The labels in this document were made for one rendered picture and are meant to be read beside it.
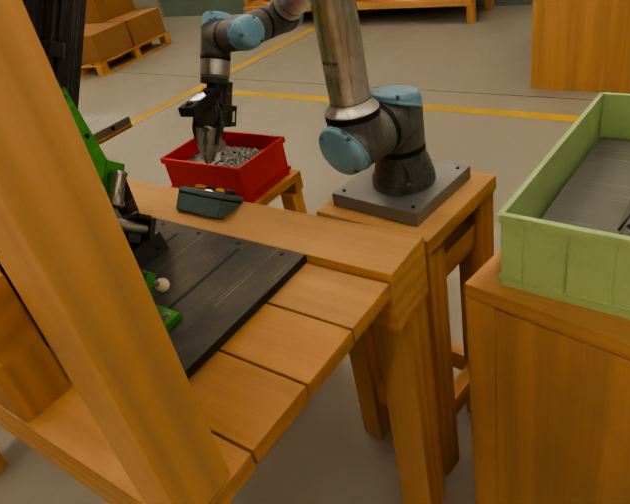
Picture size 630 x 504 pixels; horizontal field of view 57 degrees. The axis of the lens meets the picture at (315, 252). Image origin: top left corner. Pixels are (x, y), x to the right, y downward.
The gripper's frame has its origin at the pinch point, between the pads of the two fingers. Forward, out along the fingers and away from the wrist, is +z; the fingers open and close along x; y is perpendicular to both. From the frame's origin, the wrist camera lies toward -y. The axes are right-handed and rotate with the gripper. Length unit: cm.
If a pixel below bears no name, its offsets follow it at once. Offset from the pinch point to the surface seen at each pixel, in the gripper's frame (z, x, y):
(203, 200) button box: 9.7, -5.4, -6.8
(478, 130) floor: -23, -2, 255
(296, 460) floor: 94, -13, 34
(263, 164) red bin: 1.0, -2.6, 21.7
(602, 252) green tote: 10, -93, -5
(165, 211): 13.9, 7.4, -6.2
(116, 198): 8.9, -0.4, -28.9
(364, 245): 14, -50, -8
